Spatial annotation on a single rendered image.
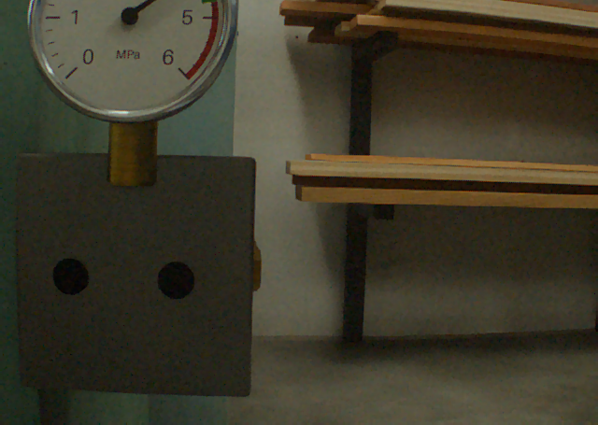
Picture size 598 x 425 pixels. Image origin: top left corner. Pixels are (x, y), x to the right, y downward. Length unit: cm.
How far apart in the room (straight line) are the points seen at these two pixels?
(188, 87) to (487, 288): 273
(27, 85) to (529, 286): 277
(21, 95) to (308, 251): 249
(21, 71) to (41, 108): 2
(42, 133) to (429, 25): 207
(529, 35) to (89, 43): 225
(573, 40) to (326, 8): 76
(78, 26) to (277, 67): 252
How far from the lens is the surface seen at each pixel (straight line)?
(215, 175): 26
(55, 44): 24
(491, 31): 240
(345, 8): 241
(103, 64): 24
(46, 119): 32
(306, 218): 275
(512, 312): 300
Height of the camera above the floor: 62
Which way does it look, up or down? 3 degrees down
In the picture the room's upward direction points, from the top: 2 degrees clockwise
